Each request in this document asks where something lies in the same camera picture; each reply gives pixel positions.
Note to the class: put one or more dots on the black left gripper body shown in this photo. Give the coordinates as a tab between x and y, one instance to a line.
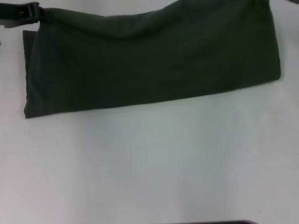
11	15

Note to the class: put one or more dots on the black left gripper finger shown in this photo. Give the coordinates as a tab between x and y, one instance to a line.
33	12

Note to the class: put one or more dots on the dark green FREE t-shirt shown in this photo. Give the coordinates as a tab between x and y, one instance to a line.
151	65

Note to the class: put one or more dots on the dark flat device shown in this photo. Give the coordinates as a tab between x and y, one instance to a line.
219	222

